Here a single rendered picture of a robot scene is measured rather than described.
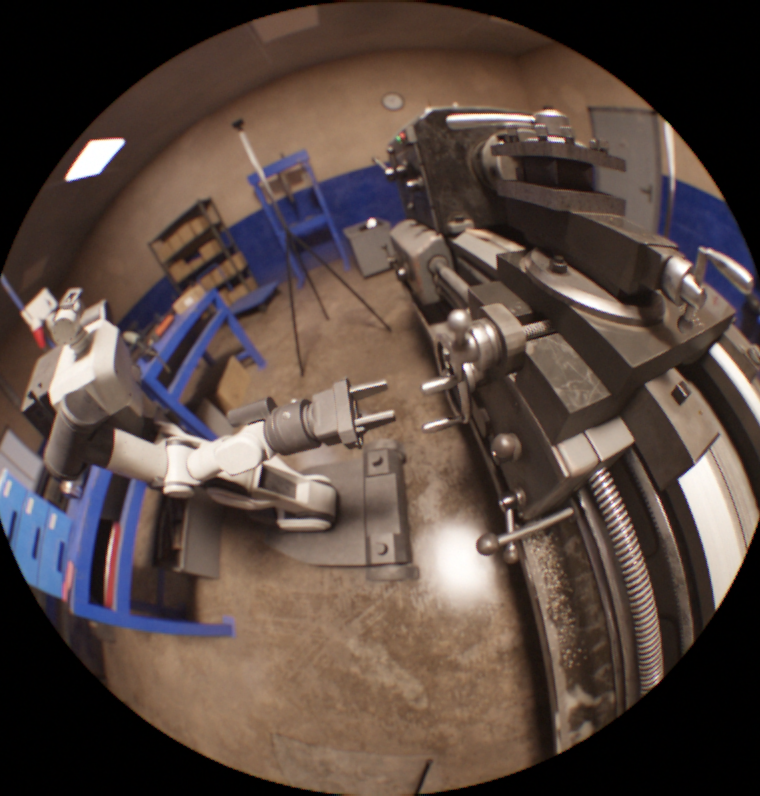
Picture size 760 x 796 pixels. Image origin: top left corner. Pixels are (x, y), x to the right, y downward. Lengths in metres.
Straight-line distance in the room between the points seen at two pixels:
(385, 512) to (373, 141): 4.31
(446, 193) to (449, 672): 1.74
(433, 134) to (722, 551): 1.14
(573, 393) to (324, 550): 0.96
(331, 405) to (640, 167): 4.09
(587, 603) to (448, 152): 1.36
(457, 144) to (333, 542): 1.50
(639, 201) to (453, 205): 3.37
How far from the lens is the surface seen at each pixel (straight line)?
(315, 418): 0.40
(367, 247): 2.93
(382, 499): 0.99
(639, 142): 4.11
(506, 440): 0.35
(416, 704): 1.28
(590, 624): 0.81
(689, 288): 0.35
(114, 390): 0.66
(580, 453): 0.37
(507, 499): 0.53
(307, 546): 1.10
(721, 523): 0.45
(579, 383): 0.33
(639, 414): 0.41
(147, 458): 0.61
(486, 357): 0.34
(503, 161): 0.83
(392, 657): 1.19
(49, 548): 1.36
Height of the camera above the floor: 1.10
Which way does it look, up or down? 47 degrees down
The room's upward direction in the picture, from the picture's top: 24 degrees counter-clockwise
